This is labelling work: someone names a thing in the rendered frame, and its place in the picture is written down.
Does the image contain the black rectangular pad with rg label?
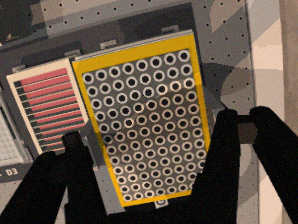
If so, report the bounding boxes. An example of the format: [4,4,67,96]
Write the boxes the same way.
[124,195,190,212]

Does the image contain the red trough reservoir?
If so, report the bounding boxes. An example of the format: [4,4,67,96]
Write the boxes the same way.
[6,55,90,155]

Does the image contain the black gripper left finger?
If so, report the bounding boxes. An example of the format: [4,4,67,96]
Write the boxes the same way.
[0,118,108,224]

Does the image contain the white well plate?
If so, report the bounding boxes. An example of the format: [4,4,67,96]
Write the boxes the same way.
[0,92,29,166]

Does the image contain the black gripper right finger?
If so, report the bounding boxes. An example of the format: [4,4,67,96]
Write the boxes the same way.
[178,84,298,224]

